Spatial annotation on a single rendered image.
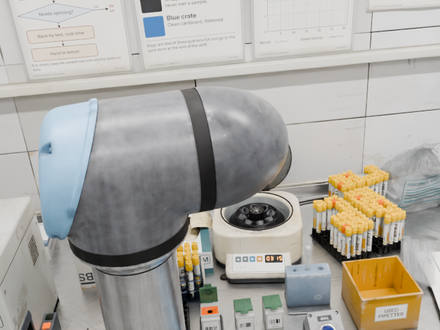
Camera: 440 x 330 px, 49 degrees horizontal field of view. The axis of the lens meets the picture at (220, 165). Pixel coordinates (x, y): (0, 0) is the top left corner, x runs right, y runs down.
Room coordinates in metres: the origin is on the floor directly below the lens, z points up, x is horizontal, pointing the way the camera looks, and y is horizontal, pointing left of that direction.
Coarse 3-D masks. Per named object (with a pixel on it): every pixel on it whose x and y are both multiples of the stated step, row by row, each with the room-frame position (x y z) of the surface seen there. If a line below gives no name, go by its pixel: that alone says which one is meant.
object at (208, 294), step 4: (204, 284) 0.83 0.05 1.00; (208, 284) 0.83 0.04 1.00; (200, 288) 0.83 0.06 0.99; (204, 288) 0.83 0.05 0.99; (208, 288) 0.83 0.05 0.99; (212, 288) 0.83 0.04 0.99; (216, 288) 0.83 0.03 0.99; (200, 292) 0.83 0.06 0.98; (204, 292) 0.83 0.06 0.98; (208, 292) 0.83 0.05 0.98; (212, 292) 0.83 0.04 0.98; (216, 292) 0.83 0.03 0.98; (200, 296) 0.83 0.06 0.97; (204, 296) 0.83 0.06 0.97; (208, 296) 0.83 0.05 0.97; (212, 296) 0.83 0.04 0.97; (216, 296) 0.83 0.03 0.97; (200, 300) 0.82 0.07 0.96; (204, 300) 0.83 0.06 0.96; (208, 300) 0.83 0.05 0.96; (212, 300) 0.83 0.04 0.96; (216, 300) 0.83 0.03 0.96
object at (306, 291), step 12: (312, 264) 0.90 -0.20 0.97; (324, 264) 0.90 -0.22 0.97; (288, 276) 0.86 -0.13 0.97; (300, 276) 0.86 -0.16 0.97; (312, 276) 0.86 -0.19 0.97; (324, 276) 0.86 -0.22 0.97; (288, 288) 0.86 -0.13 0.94; (300, 288) 0.86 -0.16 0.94; (312, 288) 0.86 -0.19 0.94; (324, 288) 0.86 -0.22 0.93; (288, 300) 0.86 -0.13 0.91; (300, 300) 0.86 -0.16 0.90; (312, 300) 0.86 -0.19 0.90; (324, 300) 0.86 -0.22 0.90; (288, 312) 0.85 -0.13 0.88; (300, 312) 0.85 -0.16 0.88
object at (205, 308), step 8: (200, 304) 0.82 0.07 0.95; (208, 304) 0.82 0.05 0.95; (216, 304) 0.82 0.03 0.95; (200, 312) 0.80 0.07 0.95; (208, 312) 0.80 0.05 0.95; (216, 312) 0.79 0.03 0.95; (208, 320) 0.78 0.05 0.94; (216, 320) 0.78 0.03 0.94; (208, 328) 0.78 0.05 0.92; (216, 328) 0.78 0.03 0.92
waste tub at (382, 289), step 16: (352, 272) 0.90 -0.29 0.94; (368, 272) 0.90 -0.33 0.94; (384, 272) 0.90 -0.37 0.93; (400, 272) 0.88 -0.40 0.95; (352, 288) 0.83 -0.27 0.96; (368, 288) 0.90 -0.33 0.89; (384, 288) 0.90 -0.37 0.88; (400, 288) 0.87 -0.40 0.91; (416, 288) 0.80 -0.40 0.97; (352, 304) 0.82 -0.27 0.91; (368, 304) 0.77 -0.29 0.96; (384, 304) 0.77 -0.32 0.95; (400, 304) 0.78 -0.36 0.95; (416, 304) 0.78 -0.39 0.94; (368, 320) 0.77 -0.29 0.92; (384, 320) 0.77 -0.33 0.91; (400, 320) 0.78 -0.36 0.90; (416, 320) 0.78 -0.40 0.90
